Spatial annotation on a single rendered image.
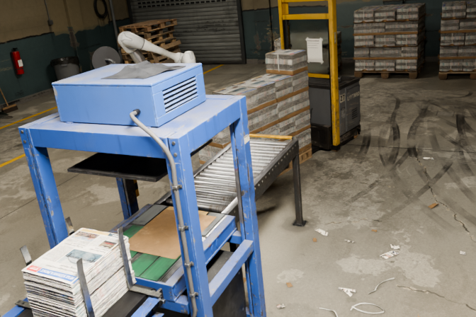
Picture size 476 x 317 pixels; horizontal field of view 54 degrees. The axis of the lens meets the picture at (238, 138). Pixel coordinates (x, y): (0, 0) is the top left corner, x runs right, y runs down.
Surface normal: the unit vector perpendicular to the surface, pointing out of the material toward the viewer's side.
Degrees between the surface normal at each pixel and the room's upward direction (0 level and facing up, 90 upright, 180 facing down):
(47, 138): 90
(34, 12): 90
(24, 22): 90
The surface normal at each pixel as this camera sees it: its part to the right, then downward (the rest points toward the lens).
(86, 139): -0.43, 0.34
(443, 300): -0.10, -0.94
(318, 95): -0.67, 0.31
